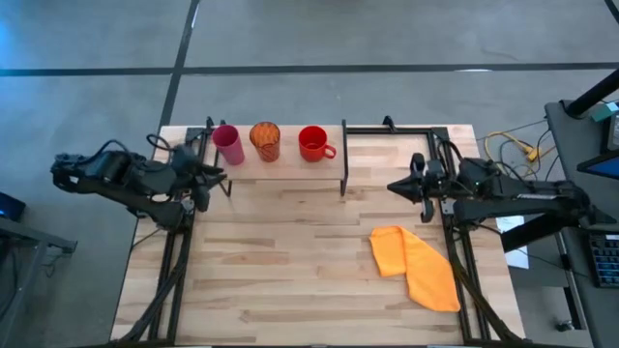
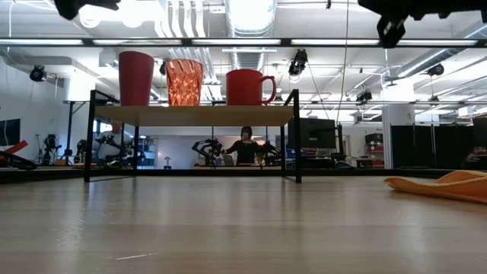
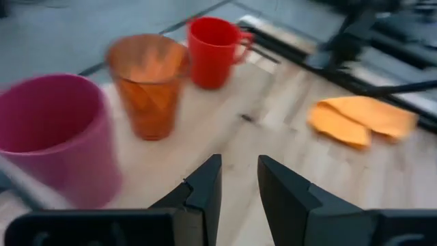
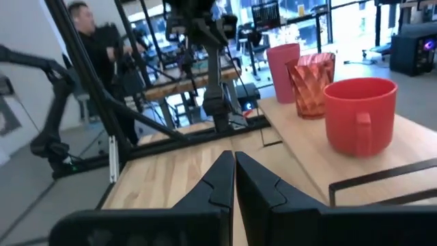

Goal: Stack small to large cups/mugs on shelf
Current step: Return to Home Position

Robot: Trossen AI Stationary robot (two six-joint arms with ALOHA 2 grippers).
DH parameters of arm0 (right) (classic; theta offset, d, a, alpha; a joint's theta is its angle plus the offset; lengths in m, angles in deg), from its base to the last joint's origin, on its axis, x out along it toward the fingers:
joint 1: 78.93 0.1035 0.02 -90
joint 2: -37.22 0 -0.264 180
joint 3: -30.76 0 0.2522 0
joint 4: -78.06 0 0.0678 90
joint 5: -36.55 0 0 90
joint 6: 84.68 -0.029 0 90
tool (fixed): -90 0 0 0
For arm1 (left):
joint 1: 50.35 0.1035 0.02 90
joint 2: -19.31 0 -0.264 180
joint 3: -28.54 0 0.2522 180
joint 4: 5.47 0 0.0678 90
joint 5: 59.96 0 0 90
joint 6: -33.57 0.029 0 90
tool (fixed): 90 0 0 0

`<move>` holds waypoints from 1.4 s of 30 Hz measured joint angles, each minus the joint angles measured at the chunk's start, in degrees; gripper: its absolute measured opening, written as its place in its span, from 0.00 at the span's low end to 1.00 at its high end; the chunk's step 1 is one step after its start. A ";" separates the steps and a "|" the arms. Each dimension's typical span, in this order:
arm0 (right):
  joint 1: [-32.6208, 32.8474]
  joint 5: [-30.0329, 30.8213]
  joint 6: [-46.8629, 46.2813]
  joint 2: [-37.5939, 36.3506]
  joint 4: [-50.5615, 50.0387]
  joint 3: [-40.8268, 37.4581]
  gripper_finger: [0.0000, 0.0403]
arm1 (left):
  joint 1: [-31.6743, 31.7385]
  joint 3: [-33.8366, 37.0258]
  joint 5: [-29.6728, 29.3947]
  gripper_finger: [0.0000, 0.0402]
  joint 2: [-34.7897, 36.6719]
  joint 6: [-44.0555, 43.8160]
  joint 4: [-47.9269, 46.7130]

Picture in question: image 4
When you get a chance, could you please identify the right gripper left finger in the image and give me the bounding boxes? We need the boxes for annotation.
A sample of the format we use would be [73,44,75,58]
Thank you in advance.
[49,150,236,246]

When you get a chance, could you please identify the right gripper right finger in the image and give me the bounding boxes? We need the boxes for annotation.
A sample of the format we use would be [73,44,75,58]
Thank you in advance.
[234,151,437,246]

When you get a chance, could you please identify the ribbed orange translucent cup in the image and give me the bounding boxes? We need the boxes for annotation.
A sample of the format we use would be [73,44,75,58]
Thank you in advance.
[285,52,337,120]

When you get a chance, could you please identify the tall smooth red plastic tumbler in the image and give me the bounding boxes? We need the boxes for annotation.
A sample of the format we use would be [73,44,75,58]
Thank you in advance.
[266,42,302,105]

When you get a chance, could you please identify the red ceramic mug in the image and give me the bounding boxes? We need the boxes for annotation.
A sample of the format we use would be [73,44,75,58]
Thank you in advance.
[322,77,399,159]

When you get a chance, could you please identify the black box with blue light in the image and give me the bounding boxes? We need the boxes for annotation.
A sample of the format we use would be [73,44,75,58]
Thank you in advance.
[235,83,262,113]

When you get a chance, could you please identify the wooden background table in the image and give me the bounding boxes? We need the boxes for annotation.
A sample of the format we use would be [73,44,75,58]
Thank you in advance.
[142,64,242,129]

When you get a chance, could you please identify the black office chair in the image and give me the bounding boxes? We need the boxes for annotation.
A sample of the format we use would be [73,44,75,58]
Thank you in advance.
[238,26,271,82]

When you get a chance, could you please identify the black monitor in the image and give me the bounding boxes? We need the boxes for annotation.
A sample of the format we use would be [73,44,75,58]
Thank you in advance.
[251,1,282,31]

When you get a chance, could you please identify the person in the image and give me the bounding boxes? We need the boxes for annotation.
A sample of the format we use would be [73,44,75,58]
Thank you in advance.
[66,1,141,146]

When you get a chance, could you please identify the black computer tower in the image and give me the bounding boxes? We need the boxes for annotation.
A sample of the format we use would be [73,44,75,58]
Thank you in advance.
[389,31,437,77]

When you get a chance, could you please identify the black frame wooden top shelf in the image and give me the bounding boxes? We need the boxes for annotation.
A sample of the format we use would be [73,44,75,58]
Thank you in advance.
[257,96,437,208]

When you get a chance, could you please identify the black rig frame post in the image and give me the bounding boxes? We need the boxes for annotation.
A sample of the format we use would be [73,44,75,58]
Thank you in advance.
[44,0,191,184]

